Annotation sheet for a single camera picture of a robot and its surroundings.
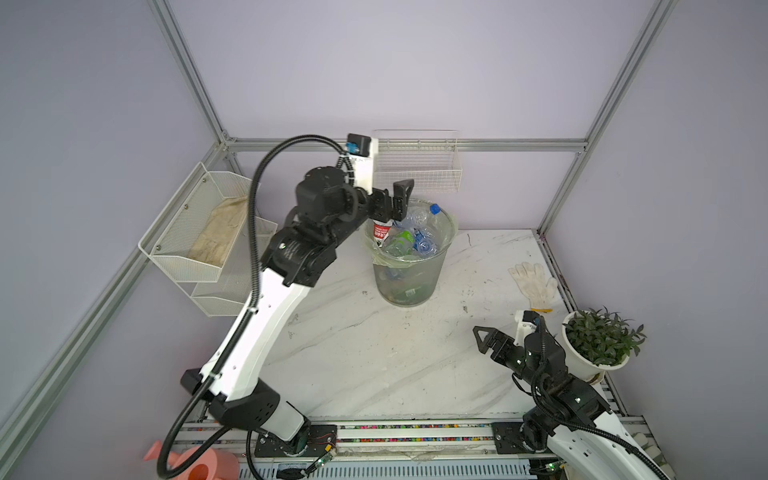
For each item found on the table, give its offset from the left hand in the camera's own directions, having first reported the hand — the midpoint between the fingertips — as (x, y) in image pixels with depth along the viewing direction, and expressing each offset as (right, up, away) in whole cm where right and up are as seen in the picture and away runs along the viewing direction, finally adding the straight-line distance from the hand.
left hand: (389, 178), depth 57 cm
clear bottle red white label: (-2, -8, +22) cm, 23 cm away
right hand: (+24, -35, +19) cm, 47 cm away
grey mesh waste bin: (+6, -25, +38) cm, 46 cm away
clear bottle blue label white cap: (+8, -4, +26) cm, 27 cm away
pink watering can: (-37, -59, +5) cm, 70 cm away
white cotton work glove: (+50, -24, +48) cm, 73 cm away
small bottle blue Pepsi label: (+14, -3, +34) cm, 37 cm away
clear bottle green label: (+3, -11, +24) cm, 27 cm away
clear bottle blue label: (+9, -11, +20) cm, 24 cm away
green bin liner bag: (+15, -10, +25) cm, 31 cm away
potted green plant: (+52, -36, +17) cm, 66 cm away
